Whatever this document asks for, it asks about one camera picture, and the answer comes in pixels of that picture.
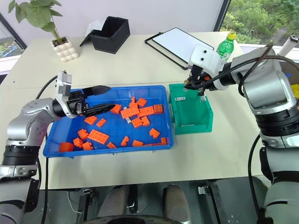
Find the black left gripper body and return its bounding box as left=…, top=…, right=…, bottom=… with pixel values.
left=66, top=89, right=91, bottom=117

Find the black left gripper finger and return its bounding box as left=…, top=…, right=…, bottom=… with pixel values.
left=81, top=85, right=112, bottom=97
left=83, top=104, right=116, bottom=118

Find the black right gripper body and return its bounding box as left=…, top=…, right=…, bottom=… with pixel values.
left=191, top=65, right=213, bottom=91

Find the blue plastic bin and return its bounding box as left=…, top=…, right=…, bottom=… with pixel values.
left=43, top=85, right=175, bottom=158

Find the green plastic bin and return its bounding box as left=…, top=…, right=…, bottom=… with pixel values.
left=168, top=83, right=214, bottom=136

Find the large orange toy brick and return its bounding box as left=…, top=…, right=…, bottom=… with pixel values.
left=120, top=106, right=140, bottom=119
left=87, top=129, right=110, bottom=144

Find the black framed white board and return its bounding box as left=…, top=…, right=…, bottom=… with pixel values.
left=144, top=27, right=214, bottom=70

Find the green bottle yellow cap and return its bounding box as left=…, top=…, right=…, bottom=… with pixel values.
left=216, top=32, right=237, bottom=62

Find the orange toy cylinder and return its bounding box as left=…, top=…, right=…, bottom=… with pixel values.
left=58, top=141, right=75, bottom=153

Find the long orange toy brick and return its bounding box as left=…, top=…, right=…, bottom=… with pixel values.
left=138, top=107, right=155, bottom=117

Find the white bubble plant pot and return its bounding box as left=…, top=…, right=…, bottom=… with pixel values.
left=51, top=37, right=81, bottom=63

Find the black box lid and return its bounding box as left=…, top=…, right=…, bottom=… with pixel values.
left=79, top=29, right=94, bottom=47

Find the black open box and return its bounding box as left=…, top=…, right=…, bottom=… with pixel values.
left=90, top=16, right=131, bottom=55

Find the white crumpled plastic wrap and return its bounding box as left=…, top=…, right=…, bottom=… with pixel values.
left=85, top=19, right=105, bottom=35

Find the white cylinder tube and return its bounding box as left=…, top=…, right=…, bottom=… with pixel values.
left=279, top=34, right=299, bottom=56

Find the grey rounded robot leg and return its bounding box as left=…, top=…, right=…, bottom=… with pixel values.
left=97, top=185, right=130, bottom=218
left=163, top=184, right=191, bottom=221

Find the black table leg bar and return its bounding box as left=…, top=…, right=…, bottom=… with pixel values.
left=207, top=184, right=229, bottom=224
left=77, top=188, right=94, bottom=221

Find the green leafy plant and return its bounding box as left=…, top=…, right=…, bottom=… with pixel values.
left=8, top=0, right=64, bottom=44

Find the black rounded robot torso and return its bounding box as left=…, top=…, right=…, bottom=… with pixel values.
left=86, top=214, right=185, bottom=224

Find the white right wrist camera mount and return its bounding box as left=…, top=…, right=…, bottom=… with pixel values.
left=188, top=44, right=226, bottom=76

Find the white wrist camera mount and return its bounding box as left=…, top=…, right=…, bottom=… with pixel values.
left=188, top=44, right=226, bottom=76
left=55, top=70, right=76, bottom=119

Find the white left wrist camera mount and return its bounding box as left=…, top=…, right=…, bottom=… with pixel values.
left=55, top=70, right=76, bottom=119

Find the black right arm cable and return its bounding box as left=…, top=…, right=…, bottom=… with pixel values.
left=197, top=44, right=292, bottom=98

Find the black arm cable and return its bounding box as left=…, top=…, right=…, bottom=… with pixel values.
left=35, top=75, right=59, bottom=100
left=197, top=44, right=292, bottom=98

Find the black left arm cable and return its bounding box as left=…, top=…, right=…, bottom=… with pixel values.
left=35, top=75, right=59, bottom=100

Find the black window frame post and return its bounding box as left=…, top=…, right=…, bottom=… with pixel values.
left=212, top=0, right=232, bottom=32

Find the black left body cable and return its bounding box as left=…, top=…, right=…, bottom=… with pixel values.
left=37, top=156, right=50, bottom=224

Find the black body cable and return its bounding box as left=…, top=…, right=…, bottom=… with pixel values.
left=247, top=134, right=264, bottom=217
left=37, top=156, right=50, bottom=224

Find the black right body cable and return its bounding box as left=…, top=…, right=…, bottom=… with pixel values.
left=247, top=134, right=264, bottom=217

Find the thin white cable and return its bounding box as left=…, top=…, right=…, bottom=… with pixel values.
left=67, top=191, right=84, bottom=214

